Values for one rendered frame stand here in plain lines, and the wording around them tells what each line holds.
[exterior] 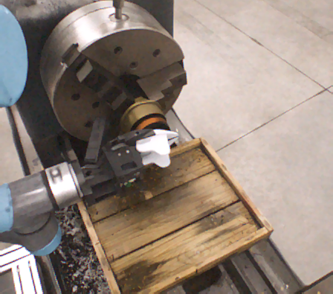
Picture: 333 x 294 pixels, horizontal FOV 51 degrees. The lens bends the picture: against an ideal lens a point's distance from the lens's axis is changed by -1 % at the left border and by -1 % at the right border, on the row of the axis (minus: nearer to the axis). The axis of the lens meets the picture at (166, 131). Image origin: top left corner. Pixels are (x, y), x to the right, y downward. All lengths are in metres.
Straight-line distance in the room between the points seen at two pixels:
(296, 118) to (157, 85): 1.70
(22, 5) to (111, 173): 0.41
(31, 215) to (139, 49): 0.38
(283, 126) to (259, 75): 0.50
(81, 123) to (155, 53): 0.23
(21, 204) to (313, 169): 1.76
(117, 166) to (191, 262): 0.28
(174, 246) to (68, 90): 0.39
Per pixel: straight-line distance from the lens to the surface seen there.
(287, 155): 2.15
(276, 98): 2.48
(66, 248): 1.15
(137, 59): 0.76
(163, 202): 0.84
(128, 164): 0.62
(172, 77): 0.78
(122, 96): 0.70
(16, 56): 0.45
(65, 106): 0.76
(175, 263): 0.77
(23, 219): 0.64
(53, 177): 0.63
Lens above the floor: 1.61
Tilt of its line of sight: 48 degrees down
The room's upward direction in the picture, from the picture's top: straight up
